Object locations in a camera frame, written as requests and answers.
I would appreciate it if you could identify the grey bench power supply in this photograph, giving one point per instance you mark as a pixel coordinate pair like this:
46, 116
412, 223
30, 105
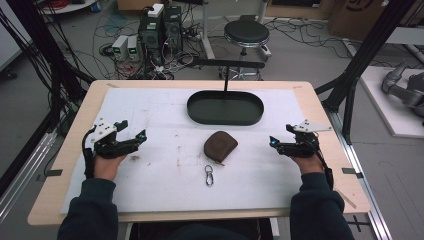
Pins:
133, 47
119, 46

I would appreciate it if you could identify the black tape strip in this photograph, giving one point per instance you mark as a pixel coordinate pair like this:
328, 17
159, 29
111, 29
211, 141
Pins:
53, 173
350, 171

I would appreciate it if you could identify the white box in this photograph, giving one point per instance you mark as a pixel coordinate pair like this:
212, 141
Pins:
155, 10

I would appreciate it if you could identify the black oval tray with stand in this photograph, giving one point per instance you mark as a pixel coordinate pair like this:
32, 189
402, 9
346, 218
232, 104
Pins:
225, 108

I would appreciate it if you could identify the white platform board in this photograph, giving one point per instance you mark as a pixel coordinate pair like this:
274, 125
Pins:
388, 113

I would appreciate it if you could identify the person's right hand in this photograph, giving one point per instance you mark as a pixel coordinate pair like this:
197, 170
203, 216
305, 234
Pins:
310, 164

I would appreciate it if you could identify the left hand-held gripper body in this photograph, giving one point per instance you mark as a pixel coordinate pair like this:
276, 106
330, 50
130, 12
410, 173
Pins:
106, 148

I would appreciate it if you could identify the brown leather pouch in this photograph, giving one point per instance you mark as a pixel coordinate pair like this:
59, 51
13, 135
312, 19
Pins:
220, 146

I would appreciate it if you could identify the white metal table leg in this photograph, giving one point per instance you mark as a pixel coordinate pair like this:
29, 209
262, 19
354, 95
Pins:
207, 36

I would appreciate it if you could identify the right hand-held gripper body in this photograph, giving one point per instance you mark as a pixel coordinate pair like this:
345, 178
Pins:
301, 148

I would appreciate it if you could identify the white table mat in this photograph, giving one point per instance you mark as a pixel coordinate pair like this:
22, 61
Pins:
166, 186

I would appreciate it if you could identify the black computer tower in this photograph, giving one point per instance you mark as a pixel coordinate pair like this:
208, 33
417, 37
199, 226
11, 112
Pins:
173, 28
150, 36

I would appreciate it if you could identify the person's left hand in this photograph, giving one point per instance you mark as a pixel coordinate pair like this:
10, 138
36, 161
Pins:
106, 166

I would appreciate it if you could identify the brown cardboard box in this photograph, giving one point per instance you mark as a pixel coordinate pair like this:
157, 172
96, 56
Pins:
353, 16

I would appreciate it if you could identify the black round stool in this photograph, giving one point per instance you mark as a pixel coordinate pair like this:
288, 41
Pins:
246, 32

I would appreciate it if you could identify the person's legs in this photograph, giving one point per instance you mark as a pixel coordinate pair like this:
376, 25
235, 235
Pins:
200, 231

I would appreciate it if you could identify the aluminium rail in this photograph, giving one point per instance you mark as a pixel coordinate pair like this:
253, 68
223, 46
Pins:
363, 173
20, 176

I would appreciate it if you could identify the black tape cross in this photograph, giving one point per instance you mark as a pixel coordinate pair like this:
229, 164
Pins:
358, 224

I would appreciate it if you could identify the black metal frame post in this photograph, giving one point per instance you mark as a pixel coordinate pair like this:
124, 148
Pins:
366, 50

